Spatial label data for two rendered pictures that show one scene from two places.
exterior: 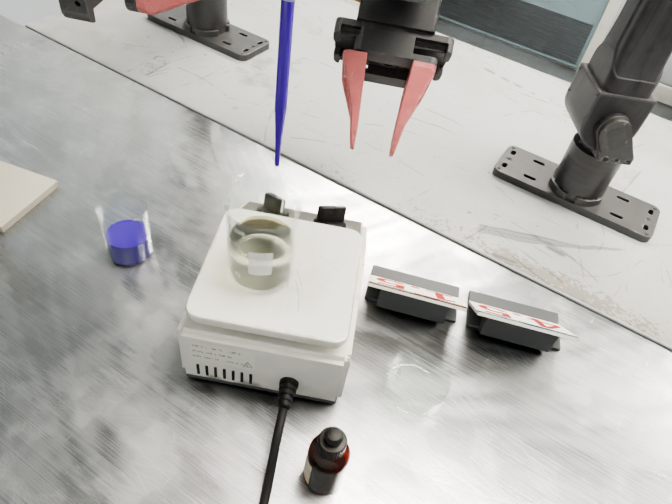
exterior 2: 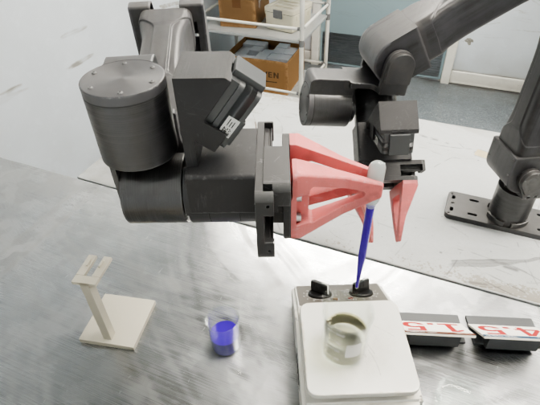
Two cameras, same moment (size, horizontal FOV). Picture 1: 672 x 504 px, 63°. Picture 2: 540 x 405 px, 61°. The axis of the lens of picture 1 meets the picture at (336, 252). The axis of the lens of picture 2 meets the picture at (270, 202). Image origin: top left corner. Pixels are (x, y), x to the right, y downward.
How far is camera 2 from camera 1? 19 cm
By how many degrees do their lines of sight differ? 6
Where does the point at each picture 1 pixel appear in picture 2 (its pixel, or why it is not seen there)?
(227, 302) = (333, 379)
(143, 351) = not seen: outside the picture
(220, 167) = (258, 259)
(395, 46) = (388, 173)
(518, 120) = (445, 168)
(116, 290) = (228, 376)
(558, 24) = not seen: hidden behind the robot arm
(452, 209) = (428, 252)
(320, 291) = (388, 354)
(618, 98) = (529, 159)
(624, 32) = (523, 118)
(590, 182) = (519, 212)
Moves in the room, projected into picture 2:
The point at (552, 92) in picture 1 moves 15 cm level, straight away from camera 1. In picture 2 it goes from (460, 138) to (460, 107)
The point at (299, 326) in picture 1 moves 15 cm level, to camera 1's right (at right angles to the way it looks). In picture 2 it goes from (386, 386) to (529, 379)
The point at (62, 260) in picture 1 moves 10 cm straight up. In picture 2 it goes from (182, 362) to (170, 316)
